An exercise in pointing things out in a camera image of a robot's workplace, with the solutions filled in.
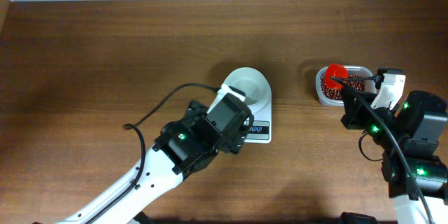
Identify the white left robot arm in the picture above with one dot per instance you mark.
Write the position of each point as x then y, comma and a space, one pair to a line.
150, 178

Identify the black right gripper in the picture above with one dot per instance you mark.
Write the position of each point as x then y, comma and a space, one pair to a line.
353, 109

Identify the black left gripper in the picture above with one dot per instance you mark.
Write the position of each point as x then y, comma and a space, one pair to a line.
197, 112

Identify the white round bowl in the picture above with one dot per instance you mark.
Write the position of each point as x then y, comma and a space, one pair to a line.
253, 84

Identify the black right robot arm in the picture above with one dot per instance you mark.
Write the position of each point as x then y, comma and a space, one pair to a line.
408, 134

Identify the orange measuring scoop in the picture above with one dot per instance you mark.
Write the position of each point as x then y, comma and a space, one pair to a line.
335, 70

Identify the white digital kitchen scale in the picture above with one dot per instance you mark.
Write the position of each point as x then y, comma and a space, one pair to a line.
261, 130

